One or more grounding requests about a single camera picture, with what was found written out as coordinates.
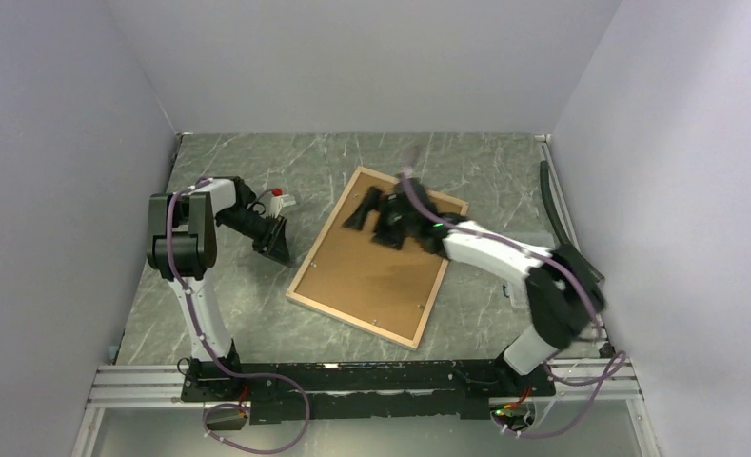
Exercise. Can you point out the aluminium rail frame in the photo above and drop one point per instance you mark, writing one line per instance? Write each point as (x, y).
(496, 174)

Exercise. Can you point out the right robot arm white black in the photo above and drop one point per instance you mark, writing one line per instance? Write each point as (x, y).
(562, 293)

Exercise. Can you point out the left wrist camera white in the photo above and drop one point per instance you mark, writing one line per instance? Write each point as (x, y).
(278, 200)

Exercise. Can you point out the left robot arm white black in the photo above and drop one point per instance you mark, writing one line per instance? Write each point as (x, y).
(183, 248)

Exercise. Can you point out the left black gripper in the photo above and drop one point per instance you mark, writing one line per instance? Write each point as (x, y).
(274, 243)

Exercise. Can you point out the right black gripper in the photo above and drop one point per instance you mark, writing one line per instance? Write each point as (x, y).
(372, 200)

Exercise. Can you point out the wooden picture frame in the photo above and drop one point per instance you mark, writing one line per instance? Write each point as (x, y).
(375, 258)

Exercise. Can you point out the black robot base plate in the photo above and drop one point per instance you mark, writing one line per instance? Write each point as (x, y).
(467, 388)

